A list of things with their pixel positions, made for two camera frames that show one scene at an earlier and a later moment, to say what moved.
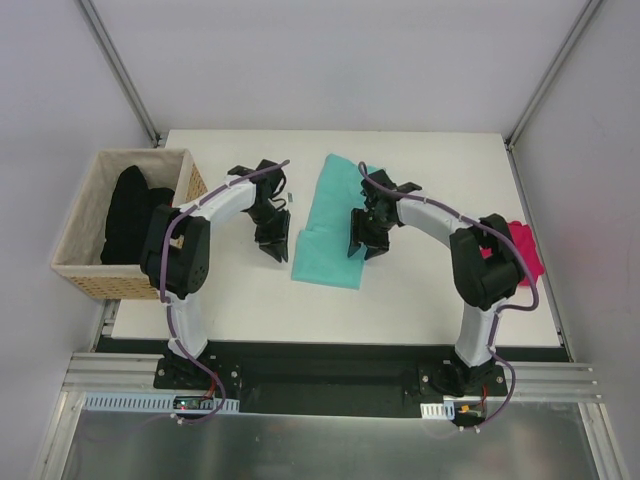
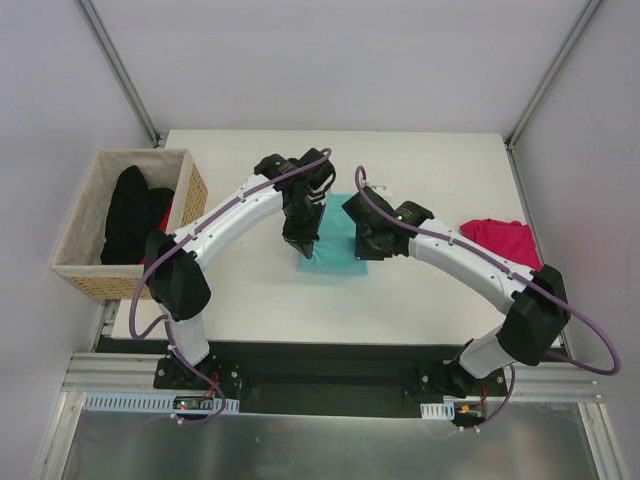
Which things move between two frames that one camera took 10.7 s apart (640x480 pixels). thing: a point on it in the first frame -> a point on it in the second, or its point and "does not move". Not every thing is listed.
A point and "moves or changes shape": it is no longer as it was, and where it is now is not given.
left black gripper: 273,229 -> 301,234
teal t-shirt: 321,250 moves or changes shape
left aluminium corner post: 119,66 does not move
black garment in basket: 132,208 does not move
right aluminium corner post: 513,134 does not move
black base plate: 368,379 does not move
